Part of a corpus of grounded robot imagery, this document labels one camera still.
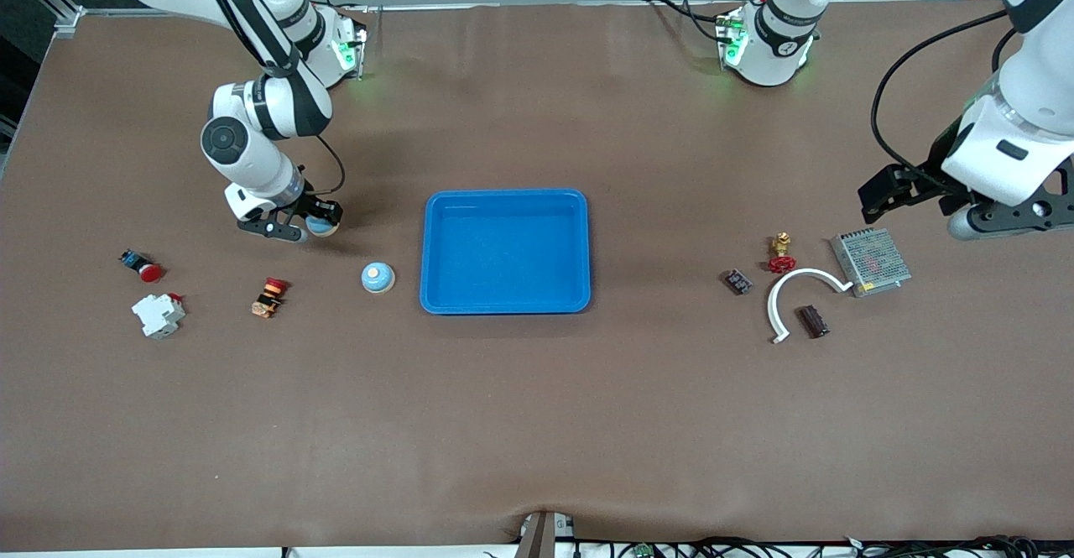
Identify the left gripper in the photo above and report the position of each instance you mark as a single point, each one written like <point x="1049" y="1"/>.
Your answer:
<point x="933" y="173"/>

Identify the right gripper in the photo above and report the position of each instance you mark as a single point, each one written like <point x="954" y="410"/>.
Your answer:
<point x="312" y="205"/>

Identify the blue dome call bell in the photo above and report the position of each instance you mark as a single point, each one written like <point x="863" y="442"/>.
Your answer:
<point x="378" y="278"/>
<point x="321" y="226"/>

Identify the dark terminal block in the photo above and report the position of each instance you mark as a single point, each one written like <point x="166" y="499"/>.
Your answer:
<point x="812" y="321"/>
<point x="738" y="281"/>

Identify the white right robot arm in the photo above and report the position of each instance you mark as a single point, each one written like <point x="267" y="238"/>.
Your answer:
<point x="268" y="168"/>

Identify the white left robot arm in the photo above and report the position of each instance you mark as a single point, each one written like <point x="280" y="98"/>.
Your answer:
<point x="776" y="46"/>

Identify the metal mesh power supply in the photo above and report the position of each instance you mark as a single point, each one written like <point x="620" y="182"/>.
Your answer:
<point x="873" y="260"/>

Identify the red push button blue base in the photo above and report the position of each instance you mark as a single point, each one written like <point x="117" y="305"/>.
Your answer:
<point x="149" y="272"/>

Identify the blue plastic tray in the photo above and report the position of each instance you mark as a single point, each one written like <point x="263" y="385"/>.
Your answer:
<point x="503" y="256"/>

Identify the white circuit breaker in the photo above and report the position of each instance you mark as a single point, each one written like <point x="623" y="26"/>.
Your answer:
<point x="158" y="316"/>

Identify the brown table mat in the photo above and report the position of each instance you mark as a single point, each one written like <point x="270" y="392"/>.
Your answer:
<point x="537" y="415"/>

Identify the small green connector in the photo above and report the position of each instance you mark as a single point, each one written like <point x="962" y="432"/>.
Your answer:
<point x="643" y="550"/>

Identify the red orange striped switch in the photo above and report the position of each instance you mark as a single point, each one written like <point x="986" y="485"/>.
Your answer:
<point x="268" y="298"/>

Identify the white curved plastic duct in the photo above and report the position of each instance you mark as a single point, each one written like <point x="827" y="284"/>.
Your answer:
<point x="773" y="310"/>

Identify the grey metal table bracket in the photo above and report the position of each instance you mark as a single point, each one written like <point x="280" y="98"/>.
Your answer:
<point x="537" y="537"/>

